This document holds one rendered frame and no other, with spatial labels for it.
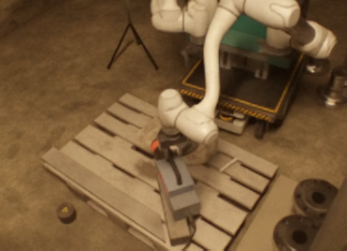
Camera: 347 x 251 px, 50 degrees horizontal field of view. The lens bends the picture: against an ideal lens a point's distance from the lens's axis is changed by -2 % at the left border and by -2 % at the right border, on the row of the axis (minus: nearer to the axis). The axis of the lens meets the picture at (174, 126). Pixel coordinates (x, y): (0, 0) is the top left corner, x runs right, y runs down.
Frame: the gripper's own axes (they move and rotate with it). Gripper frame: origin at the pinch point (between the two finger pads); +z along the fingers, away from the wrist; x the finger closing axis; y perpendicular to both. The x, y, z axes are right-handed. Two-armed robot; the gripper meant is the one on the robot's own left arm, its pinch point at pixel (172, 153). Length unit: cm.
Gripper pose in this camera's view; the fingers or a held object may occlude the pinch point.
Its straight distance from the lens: 184.0
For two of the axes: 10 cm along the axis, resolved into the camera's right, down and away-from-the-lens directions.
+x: 9.4, -2.7, 2.1
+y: 3.4, 6.7, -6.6
